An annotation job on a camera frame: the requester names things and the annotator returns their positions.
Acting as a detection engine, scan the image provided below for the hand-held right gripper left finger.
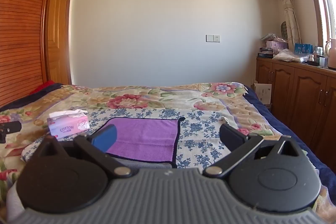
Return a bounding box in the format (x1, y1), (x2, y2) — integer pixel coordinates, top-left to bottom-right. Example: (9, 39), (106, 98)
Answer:
(37, 124), (134, 179)

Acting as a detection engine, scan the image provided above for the black mesh swatter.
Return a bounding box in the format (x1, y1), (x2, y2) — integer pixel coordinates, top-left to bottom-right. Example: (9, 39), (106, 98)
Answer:
(280, 20), (289, 40)

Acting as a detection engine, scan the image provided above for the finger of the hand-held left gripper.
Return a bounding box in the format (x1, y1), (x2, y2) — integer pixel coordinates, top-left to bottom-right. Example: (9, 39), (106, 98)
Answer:
(0, 121), (22, 144)

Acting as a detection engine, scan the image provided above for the pink tissue box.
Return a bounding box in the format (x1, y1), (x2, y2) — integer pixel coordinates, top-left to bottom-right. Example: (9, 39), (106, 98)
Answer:
(47, 109), (90, 139)

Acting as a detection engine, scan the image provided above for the wooden cabinet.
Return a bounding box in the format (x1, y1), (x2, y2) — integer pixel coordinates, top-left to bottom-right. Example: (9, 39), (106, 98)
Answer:
(256, 56), (336, 175)

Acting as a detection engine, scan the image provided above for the cardboard box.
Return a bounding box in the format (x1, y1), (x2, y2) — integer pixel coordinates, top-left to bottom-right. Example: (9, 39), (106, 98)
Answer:
(253, 82), (273, 107)

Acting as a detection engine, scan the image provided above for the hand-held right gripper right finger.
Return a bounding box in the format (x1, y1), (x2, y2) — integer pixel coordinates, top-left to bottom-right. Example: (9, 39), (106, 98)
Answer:
(203, 123), (303, 179)

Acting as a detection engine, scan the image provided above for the white blue-floral cloth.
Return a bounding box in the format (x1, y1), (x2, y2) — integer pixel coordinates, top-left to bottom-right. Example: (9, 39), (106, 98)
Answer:
(21, 107), (283, 170)

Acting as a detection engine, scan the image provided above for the clear plastic bag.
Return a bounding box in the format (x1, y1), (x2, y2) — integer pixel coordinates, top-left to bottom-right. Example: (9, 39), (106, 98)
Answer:
(272, 48), (312, 62)

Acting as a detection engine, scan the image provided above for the purple and grey microfibre towel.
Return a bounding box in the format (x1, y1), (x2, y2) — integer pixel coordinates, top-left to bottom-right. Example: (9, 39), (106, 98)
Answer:
(105, 117), (186, 163)

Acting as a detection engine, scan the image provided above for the pink thermos jug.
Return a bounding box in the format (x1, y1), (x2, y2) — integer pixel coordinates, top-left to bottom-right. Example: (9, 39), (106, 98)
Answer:
(325, 37), (336, 70)

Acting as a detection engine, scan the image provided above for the red pillow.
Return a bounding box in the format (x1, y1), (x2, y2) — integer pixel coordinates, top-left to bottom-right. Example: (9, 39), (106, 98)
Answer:
(30, 80), (55, 95)

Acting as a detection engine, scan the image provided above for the wooden door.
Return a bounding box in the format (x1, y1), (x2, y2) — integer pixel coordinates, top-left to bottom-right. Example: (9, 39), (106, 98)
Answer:
(45, 0), (74, 86)

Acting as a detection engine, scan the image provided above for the floral blanket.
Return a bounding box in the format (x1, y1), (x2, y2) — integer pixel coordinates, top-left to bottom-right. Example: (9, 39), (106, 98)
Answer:
(0, 81), (336, 224)

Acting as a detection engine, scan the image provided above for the wooden louvered wardrobe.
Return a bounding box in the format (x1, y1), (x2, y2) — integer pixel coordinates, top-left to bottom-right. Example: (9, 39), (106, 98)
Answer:
(0, 0), (61, 107)

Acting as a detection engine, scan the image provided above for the stack of dark books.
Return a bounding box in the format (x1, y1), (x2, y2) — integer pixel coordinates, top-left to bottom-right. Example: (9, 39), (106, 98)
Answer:
(258, 47), (275, 58)

